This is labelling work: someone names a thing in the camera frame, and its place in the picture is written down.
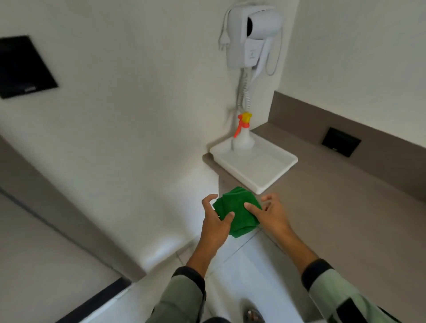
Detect white plastic tray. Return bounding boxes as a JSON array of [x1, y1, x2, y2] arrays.
[[209, 131, 299, 195]]

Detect black wall panel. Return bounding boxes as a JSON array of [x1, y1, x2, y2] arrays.
[[0, 35, 59, 100]]

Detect green microfibre cloth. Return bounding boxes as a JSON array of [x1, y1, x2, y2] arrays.
[[213, 186, 263, 239]]

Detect person's left forearm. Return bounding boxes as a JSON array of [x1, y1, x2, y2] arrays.
[[145, 240, 227, 323]]

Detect person's left hand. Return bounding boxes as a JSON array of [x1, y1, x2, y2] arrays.
[[200, 194, 235, 257]]

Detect white coiled dryer cord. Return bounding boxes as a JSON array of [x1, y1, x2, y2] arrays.
[[236, 68, 252, 112]]

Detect spray bottle with yellow nozzle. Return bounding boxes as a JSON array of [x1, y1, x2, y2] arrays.
[[232, 112, 255, 151]]

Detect black wall socket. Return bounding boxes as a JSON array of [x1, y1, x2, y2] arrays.
[[321, 127, 362, 158]]

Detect person's shoe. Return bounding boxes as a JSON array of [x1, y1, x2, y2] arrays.
[[243, 307, 266, 323]]

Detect person's right forearm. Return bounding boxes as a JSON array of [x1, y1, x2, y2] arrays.
[[272, 230, 403, 323]]

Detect person's right hand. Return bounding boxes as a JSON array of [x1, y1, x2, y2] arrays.
[[244, 193, 293, 237]]

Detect white wall-mounted hair dryer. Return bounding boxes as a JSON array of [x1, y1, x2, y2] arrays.
[[218, 0, 284, 80]]

